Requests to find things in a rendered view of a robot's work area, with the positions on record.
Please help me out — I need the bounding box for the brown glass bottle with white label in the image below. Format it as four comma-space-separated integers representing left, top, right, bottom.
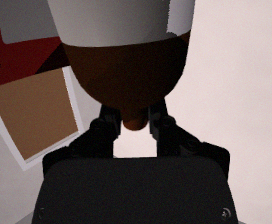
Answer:
47, 0, 196, 131

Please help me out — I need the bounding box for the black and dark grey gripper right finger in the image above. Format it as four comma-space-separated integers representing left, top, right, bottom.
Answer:
148, 98, 230, 182

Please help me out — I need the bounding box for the red crate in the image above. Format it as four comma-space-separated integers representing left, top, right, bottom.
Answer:
0, 0, 70, 85

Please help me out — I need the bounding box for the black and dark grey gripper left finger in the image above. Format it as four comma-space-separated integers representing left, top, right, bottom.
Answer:
42, 105, 122, 177

